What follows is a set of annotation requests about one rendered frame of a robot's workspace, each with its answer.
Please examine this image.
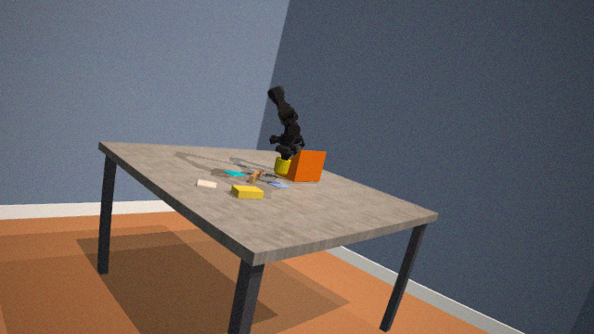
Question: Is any olive-yellow cup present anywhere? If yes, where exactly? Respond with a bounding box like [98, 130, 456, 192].
[274, 157, 291, 174]

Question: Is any yellow flat block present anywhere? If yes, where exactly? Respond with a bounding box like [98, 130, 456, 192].
[231, 186, 264, 199]

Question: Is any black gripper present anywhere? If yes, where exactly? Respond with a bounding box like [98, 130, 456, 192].
[276, 132, 297, 161]

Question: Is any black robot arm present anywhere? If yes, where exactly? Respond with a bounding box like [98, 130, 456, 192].
[267, 86, 305, 155]

